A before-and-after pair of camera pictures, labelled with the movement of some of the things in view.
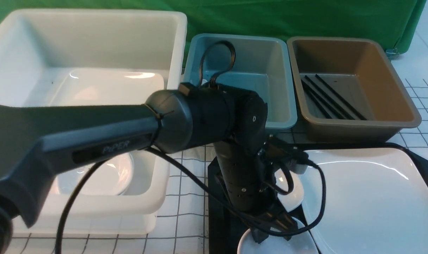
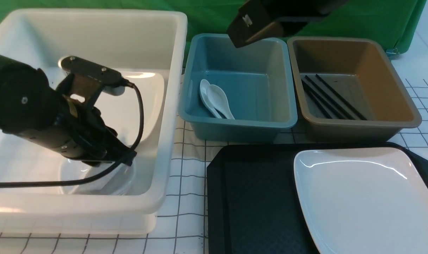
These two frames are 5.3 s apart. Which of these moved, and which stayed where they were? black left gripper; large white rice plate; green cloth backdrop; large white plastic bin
Moved: black left gripper
Stayed: large white plastic bin; large white rice plate; green cloth backdrop
